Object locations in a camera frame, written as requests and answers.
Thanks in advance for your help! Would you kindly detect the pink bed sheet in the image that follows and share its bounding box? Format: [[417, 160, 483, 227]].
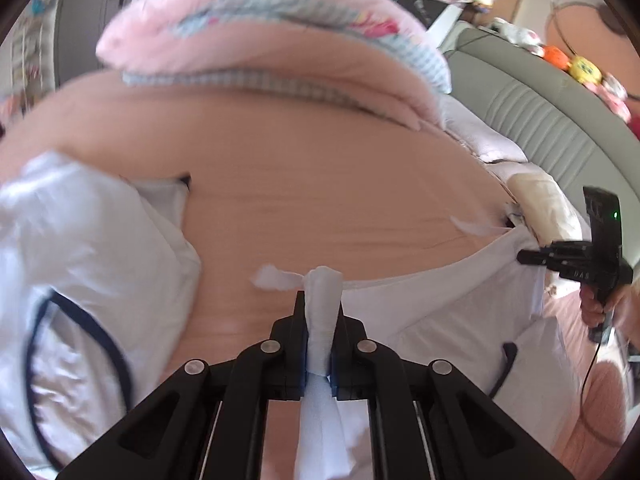
[[0, 67, 551, 480]]

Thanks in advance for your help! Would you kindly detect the grey t-shirt navy trim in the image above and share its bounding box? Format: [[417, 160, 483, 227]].
[[250, 222, 576, 480]]

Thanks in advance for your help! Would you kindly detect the light blue t-shirt navy collar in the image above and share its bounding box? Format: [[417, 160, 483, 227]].
[[0, 150, 203, 471]]

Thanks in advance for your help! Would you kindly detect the row of plush toys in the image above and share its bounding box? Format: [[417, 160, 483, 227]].
[[470, 0, 640, 136]]

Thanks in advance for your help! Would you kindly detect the cream pillow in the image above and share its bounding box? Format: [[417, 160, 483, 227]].
[[505, 172, 588, 246]]

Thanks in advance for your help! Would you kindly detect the black cable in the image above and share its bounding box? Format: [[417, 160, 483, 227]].
[[577, 340, 601, 423]]

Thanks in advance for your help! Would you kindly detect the white shelf rack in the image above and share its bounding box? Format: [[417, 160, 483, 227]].
[[0, 10, 56, 116]]

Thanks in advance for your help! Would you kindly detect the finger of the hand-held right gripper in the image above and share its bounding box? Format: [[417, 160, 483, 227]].
[[516, 241, 593, 261], [518, 258, 593, 273]]

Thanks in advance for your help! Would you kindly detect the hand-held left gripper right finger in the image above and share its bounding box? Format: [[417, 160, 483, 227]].
[[330, 302, 576, 480]]

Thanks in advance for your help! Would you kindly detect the person's pink fleece clothing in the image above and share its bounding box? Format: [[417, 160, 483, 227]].
[[575, 355, 636, 461]]

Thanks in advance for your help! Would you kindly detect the person's right hand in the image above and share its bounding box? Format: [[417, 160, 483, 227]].
[[579, 282, 629, 333]]

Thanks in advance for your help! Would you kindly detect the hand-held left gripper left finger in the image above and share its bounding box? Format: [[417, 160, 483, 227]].
[[60, 290, 307, 480]]

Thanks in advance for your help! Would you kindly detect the pink printed quilt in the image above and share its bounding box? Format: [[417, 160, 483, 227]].
[[95, 0, 453, 133]]

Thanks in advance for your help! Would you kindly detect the grey wardrobe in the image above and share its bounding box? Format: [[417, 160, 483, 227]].
[[52, 0, 151, 86]]

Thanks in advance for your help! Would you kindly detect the lilac pillow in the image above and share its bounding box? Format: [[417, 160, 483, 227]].
[[442, 95, 528, 163]]

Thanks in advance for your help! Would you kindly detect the person's right forearm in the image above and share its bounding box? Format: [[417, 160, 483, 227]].
[[617, 280, 640, 346]]

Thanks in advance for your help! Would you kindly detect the grey padded headboard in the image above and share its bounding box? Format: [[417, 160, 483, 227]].
[[442, 25, 640, 241]]

